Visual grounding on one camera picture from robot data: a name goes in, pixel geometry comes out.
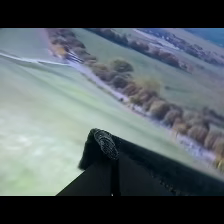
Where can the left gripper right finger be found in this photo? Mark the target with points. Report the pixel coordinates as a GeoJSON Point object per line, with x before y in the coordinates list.
{"type": "Point", "coordinates": [140, 181]}

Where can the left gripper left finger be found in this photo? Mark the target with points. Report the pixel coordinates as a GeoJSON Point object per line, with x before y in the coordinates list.
{"type": "Point", "coordinates": [91, 181]}

